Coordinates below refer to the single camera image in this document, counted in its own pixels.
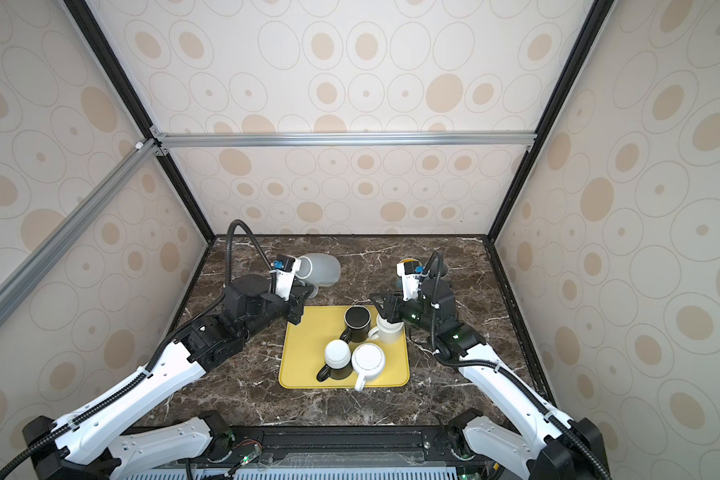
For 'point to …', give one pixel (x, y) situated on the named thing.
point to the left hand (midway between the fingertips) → (317, 285)
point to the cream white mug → (388, 333)
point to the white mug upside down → (368, 362)
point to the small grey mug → (319, 270)
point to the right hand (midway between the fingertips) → (376, 296)
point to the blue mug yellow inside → (410, 259)
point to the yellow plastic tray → (302, 352)
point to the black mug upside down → (357, 319)
